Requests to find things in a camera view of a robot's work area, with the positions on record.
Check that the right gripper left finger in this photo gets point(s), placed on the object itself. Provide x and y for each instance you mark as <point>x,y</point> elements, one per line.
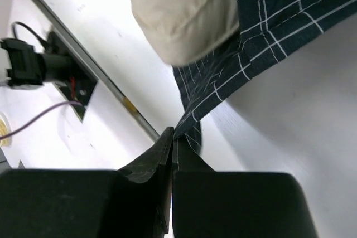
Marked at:
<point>133,201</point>

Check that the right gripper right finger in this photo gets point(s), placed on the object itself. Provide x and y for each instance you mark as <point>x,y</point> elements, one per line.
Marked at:
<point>208,203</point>

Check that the cream pillow with bear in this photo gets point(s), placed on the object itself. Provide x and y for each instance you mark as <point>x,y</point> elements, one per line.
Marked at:
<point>183,31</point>

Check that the dark checked pillowcase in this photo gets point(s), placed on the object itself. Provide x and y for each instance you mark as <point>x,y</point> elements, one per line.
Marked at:
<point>269,31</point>

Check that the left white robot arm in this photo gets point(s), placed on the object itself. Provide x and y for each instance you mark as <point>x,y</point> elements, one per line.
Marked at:
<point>31,70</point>

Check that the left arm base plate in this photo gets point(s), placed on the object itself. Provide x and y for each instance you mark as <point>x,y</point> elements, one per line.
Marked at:
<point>81,81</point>

